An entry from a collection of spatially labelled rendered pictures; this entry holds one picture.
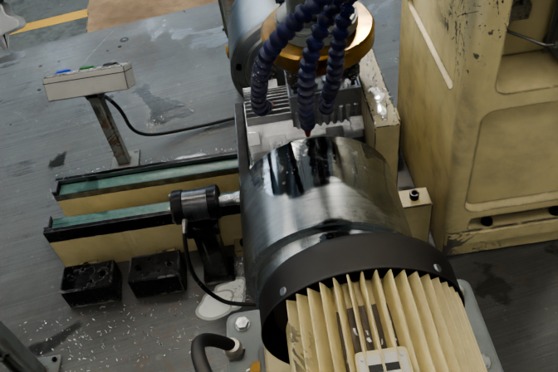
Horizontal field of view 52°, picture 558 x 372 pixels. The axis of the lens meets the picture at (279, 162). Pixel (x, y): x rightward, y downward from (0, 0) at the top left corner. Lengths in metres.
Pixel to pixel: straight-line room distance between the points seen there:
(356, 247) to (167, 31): 1.44
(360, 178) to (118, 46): 1.18
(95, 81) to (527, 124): 0.82
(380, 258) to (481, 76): 0.42
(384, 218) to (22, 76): 1.33
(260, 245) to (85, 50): 1.21
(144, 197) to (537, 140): 0.75
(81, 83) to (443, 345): 0.97
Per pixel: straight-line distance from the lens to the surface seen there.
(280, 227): 0.76
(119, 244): 1.19
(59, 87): 1.27
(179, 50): 1.74
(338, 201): 0.76
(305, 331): 0.46
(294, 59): 0.86
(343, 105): 0.97
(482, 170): 1.00
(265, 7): 1.15
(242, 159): 1.02
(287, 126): 0.99
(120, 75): 1.23
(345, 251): 0.47
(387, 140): 0.91
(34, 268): 1.32
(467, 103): 0.86
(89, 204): 1.26
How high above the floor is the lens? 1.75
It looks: 46 degrees down
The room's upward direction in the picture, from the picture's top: 10 degrees counter-clockwise
